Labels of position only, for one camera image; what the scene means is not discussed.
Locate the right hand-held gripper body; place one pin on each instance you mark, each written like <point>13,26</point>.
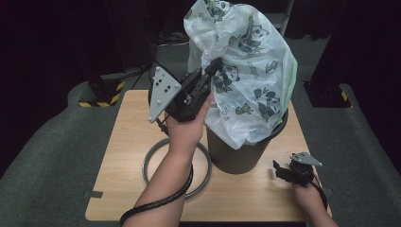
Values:
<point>302,173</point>

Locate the person's left hand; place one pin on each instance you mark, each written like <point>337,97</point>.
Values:
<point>186,135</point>

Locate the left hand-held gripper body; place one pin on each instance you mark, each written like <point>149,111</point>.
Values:
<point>164,91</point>

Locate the white panda print bag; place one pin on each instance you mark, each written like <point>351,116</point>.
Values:
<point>252,78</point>

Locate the grey tape piece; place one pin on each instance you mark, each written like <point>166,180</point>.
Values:
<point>328,191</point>
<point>93,194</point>

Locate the dark grey waste bin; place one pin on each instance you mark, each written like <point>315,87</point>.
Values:
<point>233,157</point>

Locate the person's right hand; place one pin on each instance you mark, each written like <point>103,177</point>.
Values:
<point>310,198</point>

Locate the black yellow striped base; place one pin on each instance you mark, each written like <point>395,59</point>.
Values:
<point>101,94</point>
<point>327,94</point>

